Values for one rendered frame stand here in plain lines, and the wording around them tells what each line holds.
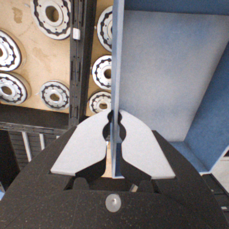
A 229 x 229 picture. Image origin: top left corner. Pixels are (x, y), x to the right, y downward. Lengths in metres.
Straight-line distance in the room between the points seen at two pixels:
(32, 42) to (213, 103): 0.45
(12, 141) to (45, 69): 0.38
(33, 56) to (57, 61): 0.07
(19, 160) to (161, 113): 0.70
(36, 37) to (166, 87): 0.38
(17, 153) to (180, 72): 0.71
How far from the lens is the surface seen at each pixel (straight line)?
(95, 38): 0.40
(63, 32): 0.39
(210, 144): 0.22
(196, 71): 0.21
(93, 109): 0.42
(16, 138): 0.66
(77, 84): 0.32
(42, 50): 0.44
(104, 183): 0.75
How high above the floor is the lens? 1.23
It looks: 60 degrees down
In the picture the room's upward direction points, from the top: 173 degrees clockwise
